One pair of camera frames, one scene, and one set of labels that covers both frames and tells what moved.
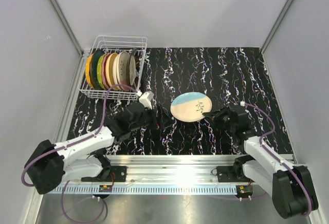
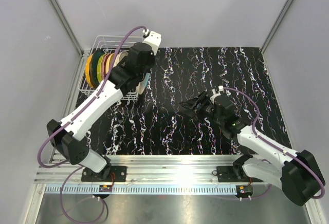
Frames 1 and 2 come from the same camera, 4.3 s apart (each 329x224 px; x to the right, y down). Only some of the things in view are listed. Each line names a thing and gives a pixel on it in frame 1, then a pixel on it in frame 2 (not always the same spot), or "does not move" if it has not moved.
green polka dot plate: [99, 71] does not move
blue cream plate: [189, 107] to [142, 85]
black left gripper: [166, 121] to [152, 58]
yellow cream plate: [109, 68] does not move
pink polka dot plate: [104, 70] does not move
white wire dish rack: [113, 67] does not move
